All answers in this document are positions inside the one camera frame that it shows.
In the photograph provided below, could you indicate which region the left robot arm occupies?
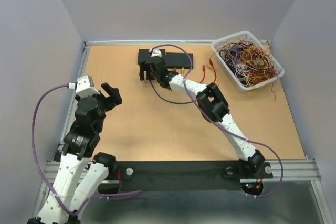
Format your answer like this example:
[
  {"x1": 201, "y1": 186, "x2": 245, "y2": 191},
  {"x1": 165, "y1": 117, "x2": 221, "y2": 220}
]
[{"x1": 28, "y1": 76, "x2": 122, "y2": 223}]

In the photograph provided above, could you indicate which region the long black network switch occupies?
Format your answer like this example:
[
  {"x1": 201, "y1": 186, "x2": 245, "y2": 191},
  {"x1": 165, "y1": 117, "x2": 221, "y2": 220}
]
[{"x1": 138, "y1": 49, "x2": 166, "y2": 65}]

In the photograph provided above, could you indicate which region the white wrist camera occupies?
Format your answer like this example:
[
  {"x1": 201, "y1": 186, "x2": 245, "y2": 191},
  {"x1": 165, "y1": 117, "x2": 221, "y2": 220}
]
[
  {"x1": 149, "y1": 48, "x2": 162, "y2": 58},
  {"x1": 68, "y1": 75, "x2": 100, "y2": 98}
]

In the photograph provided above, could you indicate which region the red ethernet cable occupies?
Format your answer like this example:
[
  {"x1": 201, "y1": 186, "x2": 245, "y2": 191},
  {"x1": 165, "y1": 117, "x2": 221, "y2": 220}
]
[{"x1": 171, "y1": 60, "x2": 217, "y2": 84}]

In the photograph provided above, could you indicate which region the white plastic wire bin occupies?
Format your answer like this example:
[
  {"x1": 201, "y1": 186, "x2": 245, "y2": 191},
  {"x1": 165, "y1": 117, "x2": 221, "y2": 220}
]
[{"x1": 211, "y1": 31, "x2": 285, "y2": 93}]

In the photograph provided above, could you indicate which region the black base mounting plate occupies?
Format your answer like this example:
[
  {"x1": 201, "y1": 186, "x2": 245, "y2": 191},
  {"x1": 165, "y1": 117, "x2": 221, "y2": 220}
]
[{"x1": 98, "y1": 161, "x2": 273, "y2": 193}]

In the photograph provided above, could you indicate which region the orange-red ethernet cable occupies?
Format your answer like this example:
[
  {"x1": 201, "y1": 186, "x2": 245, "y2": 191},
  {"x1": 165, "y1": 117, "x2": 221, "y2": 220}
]
[{"x1": 198, "y1": 64, "x2": 207, "y2": 84}]

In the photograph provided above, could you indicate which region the aluminium frame rail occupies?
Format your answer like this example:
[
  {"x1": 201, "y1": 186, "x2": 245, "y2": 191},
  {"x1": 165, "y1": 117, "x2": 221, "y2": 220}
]
[{"x1": 30, "y1": 40, "x2": 323, "y2": 224}]

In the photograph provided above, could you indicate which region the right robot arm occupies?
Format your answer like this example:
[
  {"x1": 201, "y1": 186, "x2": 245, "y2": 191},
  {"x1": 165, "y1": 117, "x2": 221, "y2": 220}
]
[{"x1": 139, "y1": 56, "x2": 265, "y2": 174}]

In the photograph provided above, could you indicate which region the yellow ethernet cable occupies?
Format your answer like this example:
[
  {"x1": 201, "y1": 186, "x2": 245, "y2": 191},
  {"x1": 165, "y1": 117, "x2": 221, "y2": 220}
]
[{"x1": 180, "y1": 62, "x2": 218, "y2": 86}]

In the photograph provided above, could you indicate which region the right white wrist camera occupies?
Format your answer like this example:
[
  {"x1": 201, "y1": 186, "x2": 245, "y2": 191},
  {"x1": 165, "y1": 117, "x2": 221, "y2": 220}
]
[{"x1": 149, "y1": 48, "x2": 162, "y2": 58}]

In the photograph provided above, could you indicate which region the small black network switch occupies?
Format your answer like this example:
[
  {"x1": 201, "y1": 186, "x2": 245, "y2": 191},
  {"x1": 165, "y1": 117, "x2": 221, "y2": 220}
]
[{"x1": 165, "y1": 52, "x2": 191, "y2": 69}]

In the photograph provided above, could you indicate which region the tangled coloured wire pile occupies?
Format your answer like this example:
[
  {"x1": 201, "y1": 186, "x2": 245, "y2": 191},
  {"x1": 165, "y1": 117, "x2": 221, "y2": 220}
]
[{"x1": 209, "y1": 33, "x2": 279, "y2": 100}]

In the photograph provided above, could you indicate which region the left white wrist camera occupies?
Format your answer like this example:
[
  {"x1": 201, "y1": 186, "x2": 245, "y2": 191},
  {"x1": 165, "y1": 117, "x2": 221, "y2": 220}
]
[{"x1": 68, "y1": 75, "x2": 100, "y2": 98}]

